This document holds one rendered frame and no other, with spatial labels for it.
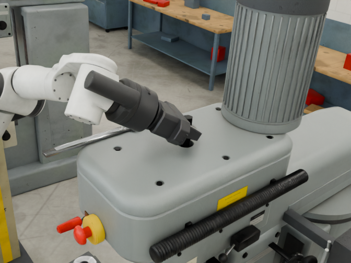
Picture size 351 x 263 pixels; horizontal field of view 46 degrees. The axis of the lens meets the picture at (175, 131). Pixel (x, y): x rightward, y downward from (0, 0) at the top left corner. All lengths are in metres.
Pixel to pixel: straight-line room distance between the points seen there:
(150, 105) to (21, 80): 0.27
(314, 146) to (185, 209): 0.57
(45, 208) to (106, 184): 2.96
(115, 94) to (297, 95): 0.44
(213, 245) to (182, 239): 0.19
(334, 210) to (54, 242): 2.46
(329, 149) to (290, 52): 0.44
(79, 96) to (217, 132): 0.36
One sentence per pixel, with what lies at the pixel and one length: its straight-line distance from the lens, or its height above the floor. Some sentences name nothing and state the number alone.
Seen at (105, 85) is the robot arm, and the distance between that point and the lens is 0.72.
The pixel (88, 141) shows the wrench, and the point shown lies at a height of 1.90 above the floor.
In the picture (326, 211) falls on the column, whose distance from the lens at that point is 1.36.
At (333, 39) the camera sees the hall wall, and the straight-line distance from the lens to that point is 5.57.
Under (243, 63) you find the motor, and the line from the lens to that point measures 0.95.
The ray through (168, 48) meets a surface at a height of 0.23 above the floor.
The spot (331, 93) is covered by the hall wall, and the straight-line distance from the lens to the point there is 5.69.
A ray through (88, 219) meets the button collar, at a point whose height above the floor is 1.79.
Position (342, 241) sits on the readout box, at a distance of 1.01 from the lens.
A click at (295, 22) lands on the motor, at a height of 2.15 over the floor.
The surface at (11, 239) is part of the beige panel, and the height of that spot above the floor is 0.22.
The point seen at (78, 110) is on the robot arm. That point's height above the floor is 2.02.
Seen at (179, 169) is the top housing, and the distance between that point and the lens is 0.82.
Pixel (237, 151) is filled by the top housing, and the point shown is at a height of 1.89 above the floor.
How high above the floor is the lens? 2.36
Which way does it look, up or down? 29 degrees down
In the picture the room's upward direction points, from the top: 4 degrees clockwise
